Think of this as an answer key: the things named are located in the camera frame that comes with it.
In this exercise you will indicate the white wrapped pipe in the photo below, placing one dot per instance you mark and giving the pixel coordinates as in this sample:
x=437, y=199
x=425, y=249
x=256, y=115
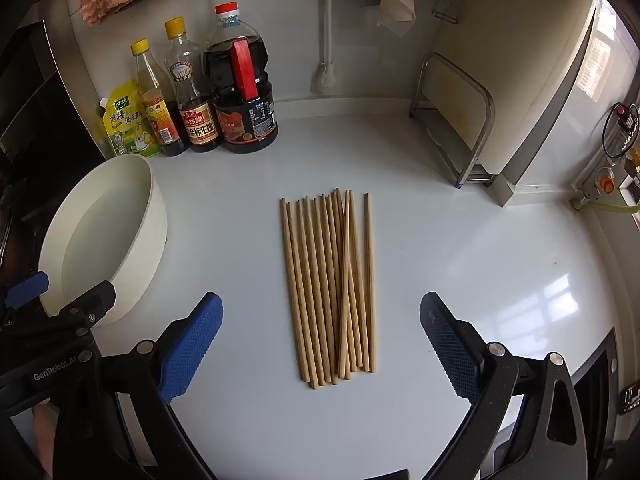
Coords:
x=327, y=20

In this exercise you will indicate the yellow cap vinegar bottle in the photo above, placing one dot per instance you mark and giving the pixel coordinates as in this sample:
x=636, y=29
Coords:
x=157, y=115

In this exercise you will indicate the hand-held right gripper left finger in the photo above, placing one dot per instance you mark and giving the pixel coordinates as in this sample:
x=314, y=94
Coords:
x=192, y=347

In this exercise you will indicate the yellow cap soy sauce bottle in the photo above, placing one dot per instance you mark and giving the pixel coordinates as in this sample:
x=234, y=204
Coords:
x=197, y=120

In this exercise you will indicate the pile of wooden chopsticks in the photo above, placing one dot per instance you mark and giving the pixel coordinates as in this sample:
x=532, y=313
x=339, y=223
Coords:
x=320, y=285

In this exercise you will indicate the gas valve with orange knob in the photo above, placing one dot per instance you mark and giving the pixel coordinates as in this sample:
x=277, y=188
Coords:
x=606, y=183

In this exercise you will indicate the white round basin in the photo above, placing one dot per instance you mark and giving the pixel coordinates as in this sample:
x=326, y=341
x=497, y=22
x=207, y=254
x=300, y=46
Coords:
x=100, y=225

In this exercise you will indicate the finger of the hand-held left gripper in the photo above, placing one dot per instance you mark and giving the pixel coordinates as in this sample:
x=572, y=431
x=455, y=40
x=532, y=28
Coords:
x=95, y=296
x=25, y=291

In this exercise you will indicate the metal cutting board rack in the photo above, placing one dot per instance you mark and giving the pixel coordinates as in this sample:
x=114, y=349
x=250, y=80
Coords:
x=445, y=140

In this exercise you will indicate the yellow seasoning pouch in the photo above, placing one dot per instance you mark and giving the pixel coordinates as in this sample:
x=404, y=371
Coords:
x=127, y=125

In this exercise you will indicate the large red cap sauce bottle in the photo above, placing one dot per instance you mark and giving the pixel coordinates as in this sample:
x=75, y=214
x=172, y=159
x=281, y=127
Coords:
x=250, y=125

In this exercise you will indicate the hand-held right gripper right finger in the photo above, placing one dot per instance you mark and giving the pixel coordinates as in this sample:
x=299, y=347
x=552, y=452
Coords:
x=452, y=347

